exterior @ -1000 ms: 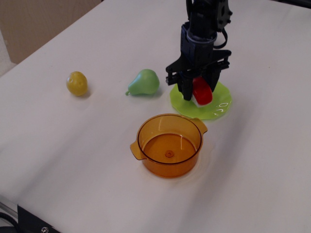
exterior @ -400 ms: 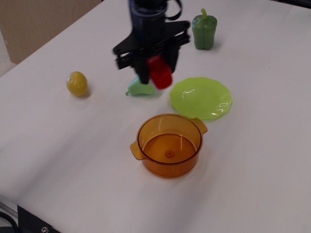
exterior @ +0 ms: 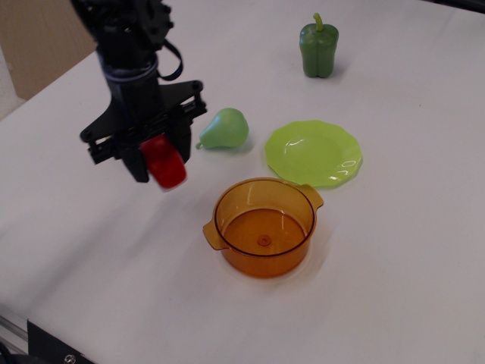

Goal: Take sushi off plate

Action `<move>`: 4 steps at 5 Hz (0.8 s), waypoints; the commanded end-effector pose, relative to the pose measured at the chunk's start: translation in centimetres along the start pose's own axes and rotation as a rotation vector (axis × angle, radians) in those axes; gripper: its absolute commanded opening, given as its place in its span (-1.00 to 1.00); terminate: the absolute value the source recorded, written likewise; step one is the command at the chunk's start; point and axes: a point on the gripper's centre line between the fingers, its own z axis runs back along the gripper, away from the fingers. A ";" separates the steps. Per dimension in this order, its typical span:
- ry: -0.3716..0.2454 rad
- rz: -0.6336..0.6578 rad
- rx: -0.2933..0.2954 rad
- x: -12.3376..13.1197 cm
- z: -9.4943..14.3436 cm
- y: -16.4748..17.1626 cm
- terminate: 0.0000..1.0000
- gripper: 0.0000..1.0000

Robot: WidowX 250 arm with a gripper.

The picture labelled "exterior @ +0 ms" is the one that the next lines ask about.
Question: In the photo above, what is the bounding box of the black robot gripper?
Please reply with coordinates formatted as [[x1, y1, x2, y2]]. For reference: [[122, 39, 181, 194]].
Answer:
[[80, 65, 206, 183]]

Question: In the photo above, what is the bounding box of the red and white toy sushi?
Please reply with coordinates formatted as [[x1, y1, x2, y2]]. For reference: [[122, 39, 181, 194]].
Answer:
[[140, 134, 186, 190]]

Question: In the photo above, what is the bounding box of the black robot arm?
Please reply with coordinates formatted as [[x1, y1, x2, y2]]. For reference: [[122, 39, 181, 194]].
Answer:
[[72, 1, 206, 190]]

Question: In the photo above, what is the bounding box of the light green plastic plate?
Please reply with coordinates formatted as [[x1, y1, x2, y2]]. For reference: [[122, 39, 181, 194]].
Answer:
[[264, 120, 363, 188]]

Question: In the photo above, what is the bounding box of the green toy pear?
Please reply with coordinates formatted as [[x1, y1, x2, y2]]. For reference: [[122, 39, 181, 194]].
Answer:
[[196, 108, 249, 149]]

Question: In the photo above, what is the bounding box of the orange transparent plastic pot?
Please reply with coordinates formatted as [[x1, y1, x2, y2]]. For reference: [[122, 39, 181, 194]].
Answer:
[[203, 178, 324, 278]]

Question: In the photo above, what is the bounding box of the green toy bell pepper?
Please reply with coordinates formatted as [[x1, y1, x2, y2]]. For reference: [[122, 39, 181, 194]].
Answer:
[[299, 13, 340, 78]]

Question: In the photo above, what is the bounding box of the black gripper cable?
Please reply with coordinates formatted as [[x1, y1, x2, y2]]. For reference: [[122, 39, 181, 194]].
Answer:
[[157, 39, 185, 81]]

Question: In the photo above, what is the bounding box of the black corner bracket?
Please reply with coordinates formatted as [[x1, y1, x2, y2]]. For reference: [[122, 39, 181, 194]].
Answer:
[[27, 321, 94, 364]]

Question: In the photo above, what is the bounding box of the aluminium table frame rail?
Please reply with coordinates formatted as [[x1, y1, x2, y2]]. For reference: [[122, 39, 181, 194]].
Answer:
[[0, 306, 28, 355]]

